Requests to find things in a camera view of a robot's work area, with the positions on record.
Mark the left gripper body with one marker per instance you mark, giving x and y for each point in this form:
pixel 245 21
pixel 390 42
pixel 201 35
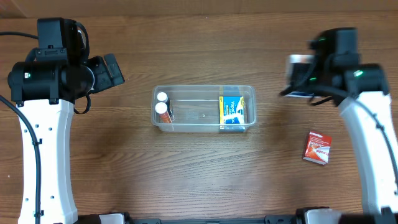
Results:
pixel 101 73

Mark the dark bottle white cap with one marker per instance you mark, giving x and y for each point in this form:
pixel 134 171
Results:
pixel 163 97

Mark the orange tube white cap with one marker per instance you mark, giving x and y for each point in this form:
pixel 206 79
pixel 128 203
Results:
pixel 161 109

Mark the red white small box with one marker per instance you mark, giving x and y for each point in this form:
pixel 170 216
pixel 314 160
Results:
pixel 317 148

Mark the blue yellow VapoDrops box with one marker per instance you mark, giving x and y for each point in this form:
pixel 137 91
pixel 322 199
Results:
pixel 231 109

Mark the white blue Hansaplast box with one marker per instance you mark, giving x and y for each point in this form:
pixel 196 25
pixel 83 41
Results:
pixel 299 94

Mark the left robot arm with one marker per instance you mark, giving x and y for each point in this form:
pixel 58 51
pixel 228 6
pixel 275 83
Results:
pixel 44 89

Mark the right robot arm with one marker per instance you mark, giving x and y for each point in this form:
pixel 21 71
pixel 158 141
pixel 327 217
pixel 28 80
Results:
pixel 334 72

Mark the clear plastic container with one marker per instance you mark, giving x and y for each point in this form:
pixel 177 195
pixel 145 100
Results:
pixel 196 109

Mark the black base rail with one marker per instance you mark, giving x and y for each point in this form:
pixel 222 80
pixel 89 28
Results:
pixel 202 220

